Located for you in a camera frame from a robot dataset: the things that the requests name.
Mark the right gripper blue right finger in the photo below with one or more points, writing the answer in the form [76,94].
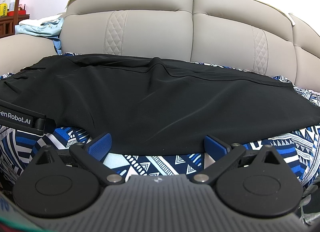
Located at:
[227,157]

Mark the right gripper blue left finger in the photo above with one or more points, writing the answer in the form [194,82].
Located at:
[89,157]

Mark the black pants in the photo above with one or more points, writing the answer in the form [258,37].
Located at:
[155,106]

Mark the blue white patterned sofa cover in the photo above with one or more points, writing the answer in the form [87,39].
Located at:
[274,188]

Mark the wooden cabinet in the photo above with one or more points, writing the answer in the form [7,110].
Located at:
[6,26]

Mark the light blue clothes pile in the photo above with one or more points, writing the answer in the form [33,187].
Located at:
[47,28]

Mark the yellow bottle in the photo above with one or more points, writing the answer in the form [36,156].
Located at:
[3,8]

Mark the white bottle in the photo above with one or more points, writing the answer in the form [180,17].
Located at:
[11,5]

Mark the beige leather sofa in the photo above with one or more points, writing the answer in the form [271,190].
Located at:
[243,34]

